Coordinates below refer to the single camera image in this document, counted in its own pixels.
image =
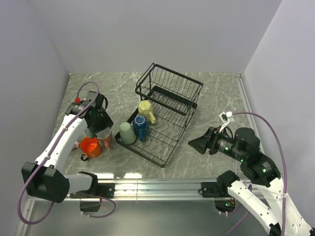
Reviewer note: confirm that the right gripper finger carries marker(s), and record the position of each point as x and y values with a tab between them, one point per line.
200	148
201	142

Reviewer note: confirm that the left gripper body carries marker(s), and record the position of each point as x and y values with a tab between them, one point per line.
103	121

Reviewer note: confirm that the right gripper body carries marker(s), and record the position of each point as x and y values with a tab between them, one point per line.
214	136

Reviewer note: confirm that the pink floral mug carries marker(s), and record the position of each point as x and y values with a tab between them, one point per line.
105	137

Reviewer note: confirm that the orange mug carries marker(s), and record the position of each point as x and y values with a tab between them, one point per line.
90	148

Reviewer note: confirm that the mint green cup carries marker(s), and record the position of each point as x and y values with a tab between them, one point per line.
127	133

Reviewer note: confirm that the blue faceted mug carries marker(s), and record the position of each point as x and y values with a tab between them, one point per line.
141	127

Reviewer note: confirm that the yellow mug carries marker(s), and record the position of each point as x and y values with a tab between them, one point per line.
145	109

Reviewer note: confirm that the black wire dish rack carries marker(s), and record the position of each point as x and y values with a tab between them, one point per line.
174	97

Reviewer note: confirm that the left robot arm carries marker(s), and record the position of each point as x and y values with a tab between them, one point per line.
43	177

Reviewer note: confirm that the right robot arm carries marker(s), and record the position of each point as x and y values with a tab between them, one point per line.
279	216

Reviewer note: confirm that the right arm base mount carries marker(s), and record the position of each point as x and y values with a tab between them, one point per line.
211	189

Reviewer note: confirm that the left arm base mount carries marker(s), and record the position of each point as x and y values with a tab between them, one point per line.
103	190

